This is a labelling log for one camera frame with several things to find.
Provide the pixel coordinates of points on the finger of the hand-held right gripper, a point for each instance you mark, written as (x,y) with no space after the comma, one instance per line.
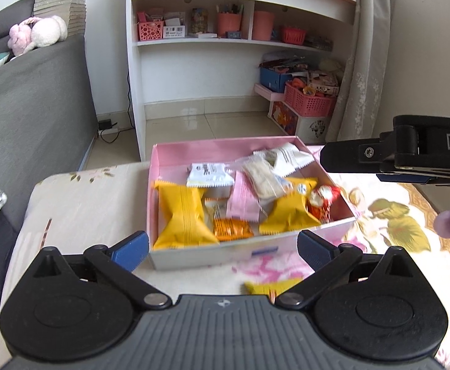
(348,156)

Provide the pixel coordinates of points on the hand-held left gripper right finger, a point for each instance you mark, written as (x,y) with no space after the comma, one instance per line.
(315,248)

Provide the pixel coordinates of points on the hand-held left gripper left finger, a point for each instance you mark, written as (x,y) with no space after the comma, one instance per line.
(132,248)

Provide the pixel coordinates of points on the red snack packet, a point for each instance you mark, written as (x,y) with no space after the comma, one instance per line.
(323,202)

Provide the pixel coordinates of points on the large yellow snack packet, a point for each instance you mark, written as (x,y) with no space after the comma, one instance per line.
(182,216)
(288,210)

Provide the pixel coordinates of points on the slim yellow snack packet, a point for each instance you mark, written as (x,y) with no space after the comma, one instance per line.
(271,289)

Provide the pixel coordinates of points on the orange wafer packet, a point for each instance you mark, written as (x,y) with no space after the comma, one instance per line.
(232,229)

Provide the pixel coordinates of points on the pink snack packet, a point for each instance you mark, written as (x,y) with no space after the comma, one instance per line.
(244,200)

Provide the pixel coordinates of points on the pink cardboard box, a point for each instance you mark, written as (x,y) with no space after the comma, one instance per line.
(225,252)

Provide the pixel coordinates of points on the pale blue white snack packet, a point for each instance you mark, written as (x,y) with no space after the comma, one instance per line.
(209,173)

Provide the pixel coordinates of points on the white printed box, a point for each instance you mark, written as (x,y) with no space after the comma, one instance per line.
(298,125)

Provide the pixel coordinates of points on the floral cloth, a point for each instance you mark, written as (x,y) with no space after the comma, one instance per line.
(93,200)

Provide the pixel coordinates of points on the large pink basket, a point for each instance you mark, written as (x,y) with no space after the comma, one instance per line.
(309,102)

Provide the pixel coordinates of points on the printed toy carton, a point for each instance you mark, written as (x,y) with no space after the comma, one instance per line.
(325,83)

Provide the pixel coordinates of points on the blue storage box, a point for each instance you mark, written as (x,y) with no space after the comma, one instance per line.
(273,79)

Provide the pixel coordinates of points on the lace curtain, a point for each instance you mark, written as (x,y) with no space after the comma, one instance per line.
(363,46)

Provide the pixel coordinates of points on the red basket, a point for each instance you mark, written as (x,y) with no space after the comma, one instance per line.
(292,35)

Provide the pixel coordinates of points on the pink cup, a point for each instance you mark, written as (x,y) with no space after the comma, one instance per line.
(263,26)

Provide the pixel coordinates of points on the white bookshelf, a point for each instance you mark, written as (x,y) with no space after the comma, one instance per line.
(194,77)

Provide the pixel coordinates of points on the grey sofa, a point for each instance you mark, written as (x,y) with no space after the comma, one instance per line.
(36,104)

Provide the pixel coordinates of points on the pink pen pot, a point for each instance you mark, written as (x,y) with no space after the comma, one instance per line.
(228,25)

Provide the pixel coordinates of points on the clear jar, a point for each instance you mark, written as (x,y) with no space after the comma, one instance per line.
(199,21)

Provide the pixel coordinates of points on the small white labelled box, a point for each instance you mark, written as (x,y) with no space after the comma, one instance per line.
(174,31)

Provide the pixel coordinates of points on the small pink basket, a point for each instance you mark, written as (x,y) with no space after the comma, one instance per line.
(151,31)

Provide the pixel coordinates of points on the pink plush toy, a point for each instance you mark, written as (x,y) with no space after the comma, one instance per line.
(39,34)

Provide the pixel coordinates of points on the stack of books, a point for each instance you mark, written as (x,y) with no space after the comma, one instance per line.
(65,0)

